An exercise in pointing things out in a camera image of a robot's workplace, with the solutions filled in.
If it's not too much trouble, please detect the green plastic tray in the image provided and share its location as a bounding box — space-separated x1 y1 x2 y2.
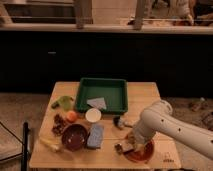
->
75 78 128 115

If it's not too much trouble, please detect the dark brown bowl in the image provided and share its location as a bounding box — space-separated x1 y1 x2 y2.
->
61 124 88 151

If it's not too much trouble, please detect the blue grey sponge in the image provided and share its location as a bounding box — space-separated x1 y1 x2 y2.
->
87 124 104 149

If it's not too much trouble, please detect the brown dried fruit cluster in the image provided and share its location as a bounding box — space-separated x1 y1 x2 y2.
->
52 114 67 136

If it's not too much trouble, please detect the black head brush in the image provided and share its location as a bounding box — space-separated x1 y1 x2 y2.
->
113 116 132 130

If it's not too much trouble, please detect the wooden table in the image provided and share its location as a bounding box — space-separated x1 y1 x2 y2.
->
29 82 181 169

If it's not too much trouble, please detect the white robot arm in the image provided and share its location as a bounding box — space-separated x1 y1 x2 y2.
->
115 100 213 160

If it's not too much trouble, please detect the black chair frame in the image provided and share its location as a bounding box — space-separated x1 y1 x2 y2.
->
0 121 30 171

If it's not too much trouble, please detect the eraser block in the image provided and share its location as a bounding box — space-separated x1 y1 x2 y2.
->
122 142 134 153

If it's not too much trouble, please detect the small white cup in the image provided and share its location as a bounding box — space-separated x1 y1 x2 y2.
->
85 108 101 123

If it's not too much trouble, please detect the red bowl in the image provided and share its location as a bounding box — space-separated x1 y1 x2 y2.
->
124 134 154 163

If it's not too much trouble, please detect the orange fruit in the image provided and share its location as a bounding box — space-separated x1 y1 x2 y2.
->
66 110 78 123

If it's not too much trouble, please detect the grey cloth in tray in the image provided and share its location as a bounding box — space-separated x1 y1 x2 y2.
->
87 97 106 109

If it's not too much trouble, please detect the green toy vegetable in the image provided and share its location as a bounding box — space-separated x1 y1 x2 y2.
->
51 96 73 111

